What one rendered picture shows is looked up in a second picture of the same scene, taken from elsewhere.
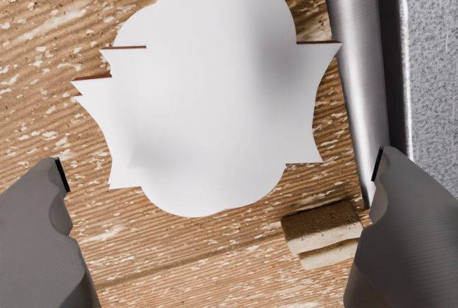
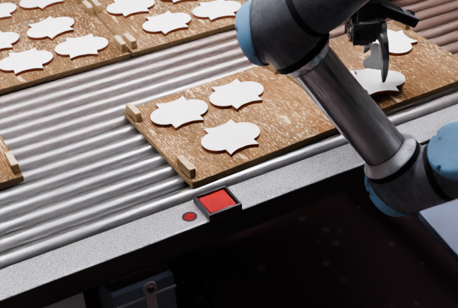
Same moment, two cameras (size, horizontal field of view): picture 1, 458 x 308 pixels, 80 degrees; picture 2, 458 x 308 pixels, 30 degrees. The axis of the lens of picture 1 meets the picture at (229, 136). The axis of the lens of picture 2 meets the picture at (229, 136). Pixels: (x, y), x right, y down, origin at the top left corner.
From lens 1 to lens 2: 2.05 m
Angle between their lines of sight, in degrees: 65
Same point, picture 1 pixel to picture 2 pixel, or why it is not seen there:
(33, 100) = (360, 66)
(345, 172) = not seen: hidden behind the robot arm
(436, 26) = (409, 127)
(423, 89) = not seen: hidden behind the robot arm
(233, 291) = (292, 102)
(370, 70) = (392, 117)
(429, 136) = not seen: hidden behind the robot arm
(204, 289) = (291, 95)
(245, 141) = (370, 83)
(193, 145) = (365, 77)
